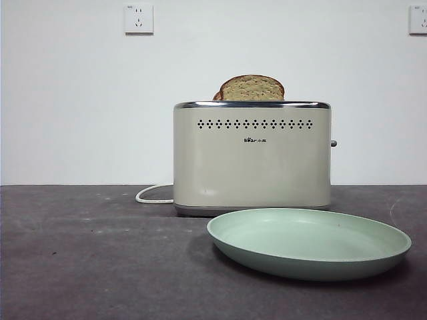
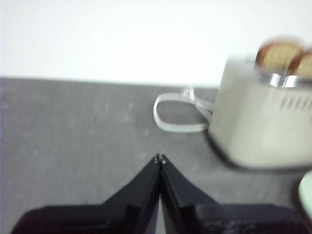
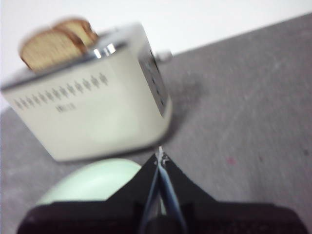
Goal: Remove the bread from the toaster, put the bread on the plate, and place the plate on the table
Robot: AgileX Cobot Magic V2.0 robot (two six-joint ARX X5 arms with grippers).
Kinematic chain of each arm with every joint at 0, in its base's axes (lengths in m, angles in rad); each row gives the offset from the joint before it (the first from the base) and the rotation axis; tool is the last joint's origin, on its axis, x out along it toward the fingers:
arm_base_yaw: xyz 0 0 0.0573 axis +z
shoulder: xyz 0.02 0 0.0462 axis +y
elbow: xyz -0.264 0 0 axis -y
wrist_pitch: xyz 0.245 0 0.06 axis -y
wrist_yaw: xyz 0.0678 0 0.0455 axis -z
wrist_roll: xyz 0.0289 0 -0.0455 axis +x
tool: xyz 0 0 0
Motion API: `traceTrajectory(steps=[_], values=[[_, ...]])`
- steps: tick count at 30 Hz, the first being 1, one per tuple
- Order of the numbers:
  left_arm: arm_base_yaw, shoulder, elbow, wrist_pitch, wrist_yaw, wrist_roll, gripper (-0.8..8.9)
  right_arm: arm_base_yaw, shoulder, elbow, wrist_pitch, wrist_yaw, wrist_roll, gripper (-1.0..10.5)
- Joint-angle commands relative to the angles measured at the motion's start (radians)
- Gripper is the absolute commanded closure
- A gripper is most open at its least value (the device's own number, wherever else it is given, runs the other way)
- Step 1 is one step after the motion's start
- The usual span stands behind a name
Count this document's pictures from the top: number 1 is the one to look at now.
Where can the large toasted bread slice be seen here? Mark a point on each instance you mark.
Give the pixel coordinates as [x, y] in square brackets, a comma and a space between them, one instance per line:
[253, 88]

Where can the small toasted bread slice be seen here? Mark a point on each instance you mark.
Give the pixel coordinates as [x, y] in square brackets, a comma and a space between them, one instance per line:
[217, 96]

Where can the pale green round plate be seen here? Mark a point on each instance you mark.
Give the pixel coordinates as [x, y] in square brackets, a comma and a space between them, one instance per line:
[300, 240]

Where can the cream two-slot toaster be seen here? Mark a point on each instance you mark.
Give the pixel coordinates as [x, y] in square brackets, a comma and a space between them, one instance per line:
[250, 166]

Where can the white wall socket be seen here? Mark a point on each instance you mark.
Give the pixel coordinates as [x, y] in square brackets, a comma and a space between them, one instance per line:
[139, 19]
[418, 20]

